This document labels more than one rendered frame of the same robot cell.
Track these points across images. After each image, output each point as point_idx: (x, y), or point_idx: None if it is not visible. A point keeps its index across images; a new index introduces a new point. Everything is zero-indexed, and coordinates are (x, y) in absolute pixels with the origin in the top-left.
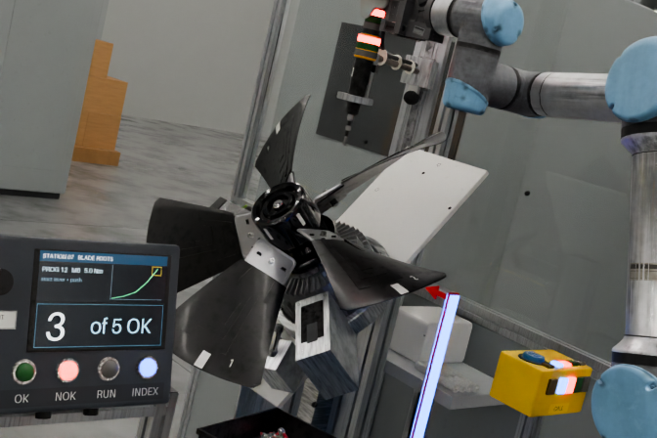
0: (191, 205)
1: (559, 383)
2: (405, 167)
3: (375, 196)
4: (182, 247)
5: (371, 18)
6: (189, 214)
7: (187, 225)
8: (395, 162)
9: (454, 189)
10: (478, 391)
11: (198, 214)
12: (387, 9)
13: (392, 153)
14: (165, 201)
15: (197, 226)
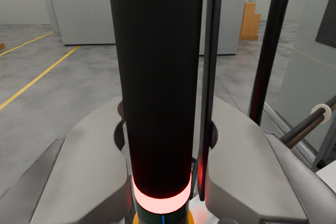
0: (132, 198)
1: None
2: (335, 186)
3: None
4: (130, 221)
5: (137, 205)
6: (131, 203)
7: (130, 209)
8: (325, 172)
9: None
10: None
11: (132, 209)
12: (202, 171)
13: (333, 128)
14: (129, 181)
15: (132, 217)
